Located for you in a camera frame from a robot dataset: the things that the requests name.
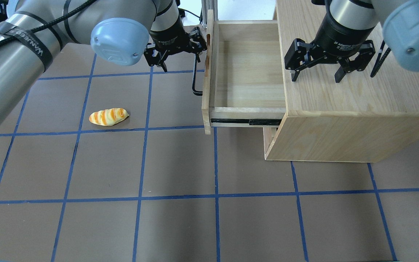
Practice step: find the black drawer handle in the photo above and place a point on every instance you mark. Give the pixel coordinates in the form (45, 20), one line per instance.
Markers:
(194, 78)

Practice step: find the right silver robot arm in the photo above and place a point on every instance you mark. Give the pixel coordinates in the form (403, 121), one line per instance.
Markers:
(395, 23)

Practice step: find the wooden drawer cabinet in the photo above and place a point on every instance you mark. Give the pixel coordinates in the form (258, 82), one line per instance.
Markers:
(360, 119)

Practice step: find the wooden drawer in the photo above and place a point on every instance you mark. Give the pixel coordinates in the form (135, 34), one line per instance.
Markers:
(243, 83)

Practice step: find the toy bread loaf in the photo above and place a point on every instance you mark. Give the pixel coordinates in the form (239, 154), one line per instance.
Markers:
(108, 117)

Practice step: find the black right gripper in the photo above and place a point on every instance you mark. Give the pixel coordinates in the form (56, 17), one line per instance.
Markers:
(336, 33)

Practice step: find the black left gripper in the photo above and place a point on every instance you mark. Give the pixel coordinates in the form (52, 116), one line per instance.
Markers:
(168, 34)

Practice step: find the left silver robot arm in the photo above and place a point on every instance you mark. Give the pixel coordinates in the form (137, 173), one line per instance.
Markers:
(119, 31)

